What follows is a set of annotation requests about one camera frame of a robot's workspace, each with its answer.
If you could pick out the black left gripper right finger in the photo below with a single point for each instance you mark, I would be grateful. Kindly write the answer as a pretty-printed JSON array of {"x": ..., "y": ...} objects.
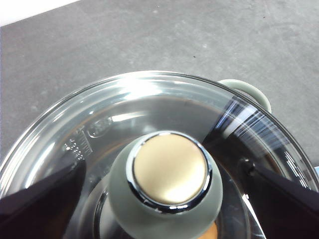
[{"x": 289, "y": 209}]

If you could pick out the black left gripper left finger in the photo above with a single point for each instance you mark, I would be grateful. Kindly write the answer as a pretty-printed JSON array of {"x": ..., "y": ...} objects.
[{"x": 37, "y": 209}]

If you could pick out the brown potato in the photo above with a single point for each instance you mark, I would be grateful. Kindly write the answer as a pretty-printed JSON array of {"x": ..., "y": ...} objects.
[{"x": 210, "y": 232}]

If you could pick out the glass lid with green knob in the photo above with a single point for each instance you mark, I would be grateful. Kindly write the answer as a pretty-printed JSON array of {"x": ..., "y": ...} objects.
[{"x": 169, "y": 166}]

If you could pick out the blue round plate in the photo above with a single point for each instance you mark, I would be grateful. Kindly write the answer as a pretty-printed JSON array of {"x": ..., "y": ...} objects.
[{"x": 317, "y": 170}]

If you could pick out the pale green electric steamer pot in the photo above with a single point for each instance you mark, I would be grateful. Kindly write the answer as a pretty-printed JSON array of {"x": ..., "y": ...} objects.
[{"x": 254, "y": 93}]

